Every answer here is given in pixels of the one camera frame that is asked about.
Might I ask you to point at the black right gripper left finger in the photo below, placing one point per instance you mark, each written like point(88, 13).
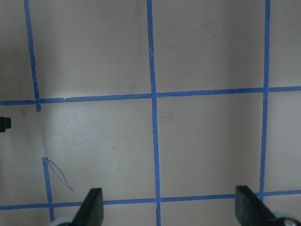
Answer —
point(91, 212)

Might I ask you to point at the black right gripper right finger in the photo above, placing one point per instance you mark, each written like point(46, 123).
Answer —
point(250, 210)

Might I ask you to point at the loose blue thread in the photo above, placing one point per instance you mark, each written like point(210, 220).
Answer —
point(59, 174)

